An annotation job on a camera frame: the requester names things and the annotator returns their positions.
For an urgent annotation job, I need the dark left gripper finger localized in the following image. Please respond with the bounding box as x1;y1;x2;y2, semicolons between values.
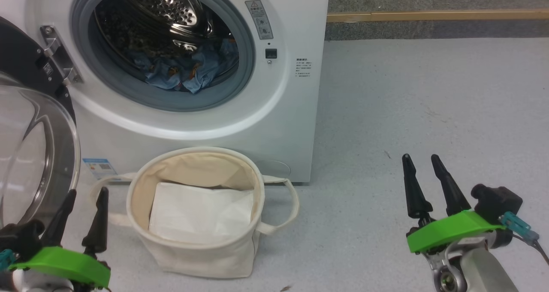
41;189;78;248
81;187;109;255

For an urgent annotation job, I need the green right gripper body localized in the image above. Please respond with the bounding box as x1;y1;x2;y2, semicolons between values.
407;210;506;254

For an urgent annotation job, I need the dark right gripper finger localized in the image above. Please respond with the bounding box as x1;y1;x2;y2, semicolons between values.
401;154;434;220
431;154;471;217

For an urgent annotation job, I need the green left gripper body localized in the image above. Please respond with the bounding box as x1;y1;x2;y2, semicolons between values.
9;246;111;289

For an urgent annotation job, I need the black round glass washer door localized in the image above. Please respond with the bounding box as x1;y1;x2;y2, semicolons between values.
0;15;82;229

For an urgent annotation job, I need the blue garment with orange print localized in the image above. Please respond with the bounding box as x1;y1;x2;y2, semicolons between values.
202;37;240;84
129;48;215;94

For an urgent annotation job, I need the cream canvas laundry basket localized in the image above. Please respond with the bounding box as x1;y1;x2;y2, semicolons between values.
89;146;300;279

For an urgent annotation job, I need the white front-load washing machine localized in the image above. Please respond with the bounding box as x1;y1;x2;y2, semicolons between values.
0;0;331;184

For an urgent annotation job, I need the metal door hinge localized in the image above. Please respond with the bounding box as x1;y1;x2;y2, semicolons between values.
39;25;83;85

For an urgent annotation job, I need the grey rubber door gasket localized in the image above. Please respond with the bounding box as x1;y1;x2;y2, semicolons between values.
70;0;256;112

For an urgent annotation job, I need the stainless steel washer drum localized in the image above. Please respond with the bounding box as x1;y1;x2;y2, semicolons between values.
94;0;236;69

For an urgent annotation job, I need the blue energy label sticker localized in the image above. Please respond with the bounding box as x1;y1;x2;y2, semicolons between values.
82;157;117;180

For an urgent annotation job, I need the white folded cloth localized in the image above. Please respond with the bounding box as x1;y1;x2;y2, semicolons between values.
148;182;254;244

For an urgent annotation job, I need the round white filter cover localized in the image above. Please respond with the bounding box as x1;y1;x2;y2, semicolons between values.
255;160;292;179

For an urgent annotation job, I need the small black text label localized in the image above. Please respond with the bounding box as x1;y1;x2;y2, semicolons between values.
295;58;313;79

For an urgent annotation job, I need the grey warning sticker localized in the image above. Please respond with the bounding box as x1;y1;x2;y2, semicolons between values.
244;0;274;40

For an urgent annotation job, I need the teal plug left gripper cable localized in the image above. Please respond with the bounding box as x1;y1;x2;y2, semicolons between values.
0;249;15;271

